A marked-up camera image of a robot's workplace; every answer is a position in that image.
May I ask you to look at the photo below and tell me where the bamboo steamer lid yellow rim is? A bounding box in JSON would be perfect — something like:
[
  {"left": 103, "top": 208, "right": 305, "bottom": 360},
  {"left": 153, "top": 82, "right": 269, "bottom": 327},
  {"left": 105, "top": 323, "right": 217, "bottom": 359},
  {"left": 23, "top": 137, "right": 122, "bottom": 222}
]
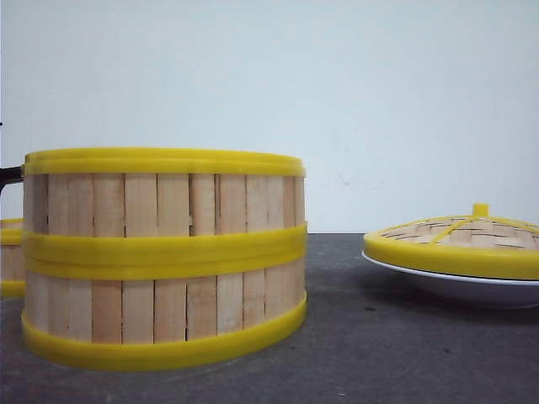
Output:
[{"left": 363, "top": 203, "right": 538, "bottom": 281}]

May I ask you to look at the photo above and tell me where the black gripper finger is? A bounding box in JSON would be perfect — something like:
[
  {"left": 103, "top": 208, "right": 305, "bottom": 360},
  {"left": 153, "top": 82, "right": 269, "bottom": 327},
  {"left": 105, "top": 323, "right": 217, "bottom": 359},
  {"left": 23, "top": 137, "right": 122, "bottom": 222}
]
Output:
[{"left": 0, "top": 166, "right": 24, "bottom": 193}]

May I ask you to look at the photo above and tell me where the white plate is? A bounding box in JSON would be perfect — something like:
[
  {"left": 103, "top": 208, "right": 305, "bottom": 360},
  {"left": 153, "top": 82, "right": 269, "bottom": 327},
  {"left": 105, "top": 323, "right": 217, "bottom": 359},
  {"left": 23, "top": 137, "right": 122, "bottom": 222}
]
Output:
[{"left": 361, "top": 250, "right": 538, "bottom": 310}]

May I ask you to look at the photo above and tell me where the bamboo steamer basket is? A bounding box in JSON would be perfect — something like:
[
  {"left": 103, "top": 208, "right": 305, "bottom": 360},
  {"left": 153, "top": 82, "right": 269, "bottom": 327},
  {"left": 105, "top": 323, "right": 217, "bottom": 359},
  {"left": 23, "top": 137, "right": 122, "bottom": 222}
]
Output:
[
  {"left": 21, "top": 258, "right": 307, "bottom": 371},
  {"left": 22, "top": 147, "right": 307, "bottom": 280},
  {"left": 1, "top": 218, "right": 25, "bottom": 297}
]

